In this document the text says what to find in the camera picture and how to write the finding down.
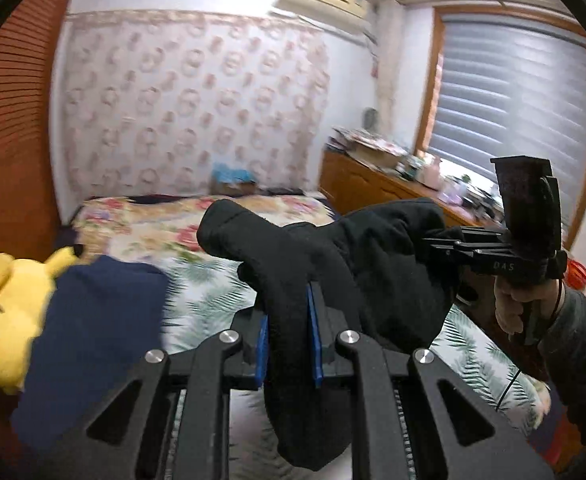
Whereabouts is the beige tied drape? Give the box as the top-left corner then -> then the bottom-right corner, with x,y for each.
370,0 -> 409,131

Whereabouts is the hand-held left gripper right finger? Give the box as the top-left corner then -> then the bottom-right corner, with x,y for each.
305,280 -> 556,480

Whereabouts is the yellow plush toy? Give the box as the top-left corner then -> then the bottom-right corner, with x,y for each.
0,247 -> 76,396

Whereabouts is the navy blue cloth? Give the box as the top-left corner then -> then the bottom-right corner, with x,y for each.
10,255 -> 171,453

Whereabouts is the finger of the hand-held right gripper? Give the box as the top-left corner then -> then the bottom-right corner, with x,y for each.
435,249 -> 512,274
423,227 -> 512,252

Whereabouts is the small brown box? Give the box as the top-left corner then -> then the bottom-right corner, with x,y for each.
212,180 -> 259,196

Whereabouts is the cluttered paper pile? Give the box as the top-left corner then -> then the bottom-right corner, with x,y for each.
328,127 -> 409,158

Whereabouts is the wooden louvred wardrobe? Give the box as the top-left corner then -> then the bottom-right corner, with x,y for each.
0,0 -> 89,286

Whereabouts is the ring print sheer curtain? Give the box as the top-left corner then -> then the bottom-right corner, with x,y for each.
63,10 -> 331,201

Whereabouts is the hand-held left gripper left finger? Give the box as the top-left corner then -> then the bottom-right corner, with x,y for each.
46,310 -> 274,480

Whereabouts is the red plastic basket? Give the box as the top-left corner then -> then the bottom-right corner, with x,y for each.
565,260 -> 586,291

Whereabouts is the wooden sideboard cabinet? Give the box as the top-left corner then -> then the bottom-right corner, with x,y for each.
319,147 -> 504,231

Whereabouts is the wooden window frame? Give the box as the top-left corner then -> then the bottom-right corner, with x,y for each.
413,5 -> 586,251

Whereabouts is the floral blanket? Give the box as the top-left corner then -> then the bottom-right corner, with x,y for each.
73,194 -> 341,266

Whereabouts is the leaf print bedsheet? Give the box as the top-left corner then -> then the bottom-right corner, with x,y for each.
160,255 -> 551,480

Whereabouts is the pink jug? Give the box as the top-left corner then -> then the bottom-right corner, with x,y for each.
420,155 -> 444,188

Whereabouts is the person's right hand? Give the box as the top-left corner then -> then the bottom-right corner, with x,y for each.
493,277 -> 564,338

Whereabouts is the cardboard box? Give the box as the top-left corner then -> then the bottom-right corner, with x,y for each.
348,142 -> 409,171

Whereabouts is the black t-shirt with white print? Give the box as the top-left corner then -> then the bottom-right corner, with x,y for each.
196,197 -> 466,471

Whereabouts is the blue plastic bag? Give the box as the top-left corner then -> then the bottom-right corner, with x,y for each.
210,162 -> 256,185

